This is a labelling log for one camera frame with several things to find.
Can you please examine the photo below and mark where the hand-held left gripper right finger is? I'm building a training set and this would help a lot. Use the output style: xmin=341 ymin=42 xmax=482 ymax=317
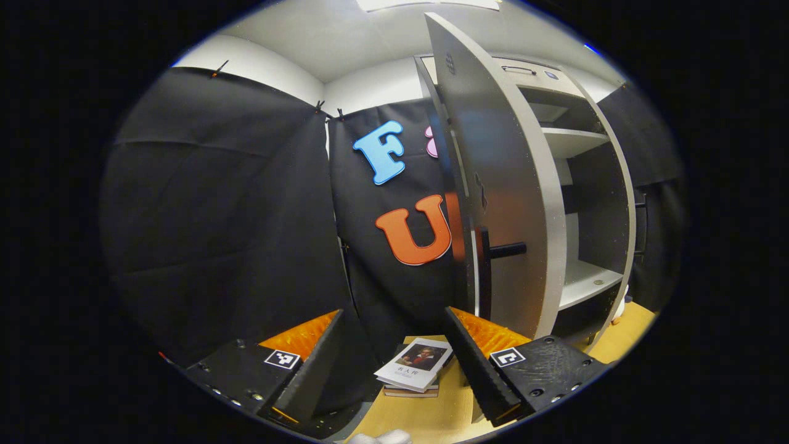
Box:
xmin=444 ymin=306 xmax=611 ymax=427

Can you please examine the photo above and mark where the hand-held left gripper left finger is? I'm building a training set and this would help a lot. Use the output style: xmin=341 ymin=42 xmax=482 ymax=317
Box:
xmin=185 ymin=310 xmax=346 ymax=426

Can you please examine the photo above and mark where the white and grey cabinet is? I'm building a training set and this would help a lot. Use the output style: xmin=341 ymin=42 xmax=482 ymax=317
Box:
xmin=413 ymin=54 xmax=636 ymax=346

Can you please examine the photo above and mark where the white cabinet door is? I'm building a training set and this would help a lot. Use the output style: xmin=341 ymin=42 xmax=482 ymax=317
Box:
xmin=424 ymin=12 xmax=568 ymax=340
xmin=570 ymin=74 xmax=648 ymax=346

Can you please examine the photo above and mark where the white cabinet drawer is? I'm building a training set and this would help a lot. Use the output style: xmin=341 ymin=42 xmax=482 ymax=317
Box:
xmin=493 ymin=57 xmax=592 ymax=93

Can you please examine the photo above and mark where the white book with portrait cover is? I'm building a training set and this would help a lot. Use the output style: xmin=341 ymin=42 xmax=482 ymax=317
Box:
xmin=374 ymin=337 xmax=454 ymax=393

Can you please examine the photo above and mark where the brown book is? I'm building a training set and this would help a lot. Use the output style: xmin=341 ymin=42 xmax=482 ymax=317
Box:
xmin=382 ymin=381 xmax=439 ymax=398

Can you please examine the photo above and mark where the penguin plush toy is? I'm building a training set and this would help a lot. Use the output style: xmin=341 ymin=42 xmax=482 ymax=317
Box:
xmin=610 ymin=285 xmax=632 ymax=326

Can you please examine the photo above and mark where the black backdrop cloth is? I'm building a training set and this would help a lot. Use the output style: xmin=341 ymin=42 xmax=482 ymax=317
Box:
xmin=99 ymin=67 xmax=688 ymax=426

